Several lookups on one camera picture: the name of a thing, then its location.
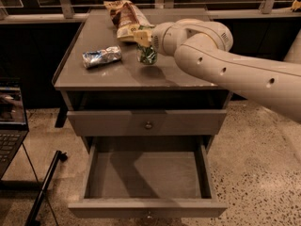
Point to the brown white chip bag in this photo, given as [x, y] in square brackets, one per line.
[127, 18]

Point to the black laptop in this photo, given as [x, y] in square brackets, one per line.
[13, 121]

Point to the crushed blue silver can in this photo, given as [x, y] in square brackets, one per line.
[101, 57]

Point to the open grey middle drawer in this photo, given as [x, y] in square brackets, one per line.
[148, 177]

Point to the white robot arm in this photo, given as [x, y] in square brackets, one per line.
[202, 49]

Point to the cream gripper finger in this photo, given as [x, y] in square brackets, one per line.
[143, 37]

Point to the black stand leg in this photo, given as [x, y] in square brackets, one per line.
[31, 219]

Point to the white diagonal pillar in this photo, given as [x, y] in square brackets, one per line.
[294, 53]

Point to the grey top drawer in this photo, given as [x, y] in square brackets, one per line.
[107, 123]

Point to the green soda can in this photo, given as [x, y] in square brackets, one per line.
[146, 55]

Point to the yellow object on ledge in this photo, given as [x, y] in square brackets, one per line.
[296, 5]

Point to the metal window railing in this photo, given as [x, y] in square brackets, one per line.
[54, 11]

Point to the grey drawer cabinet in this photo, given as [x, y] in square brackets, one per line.
[128, 84]

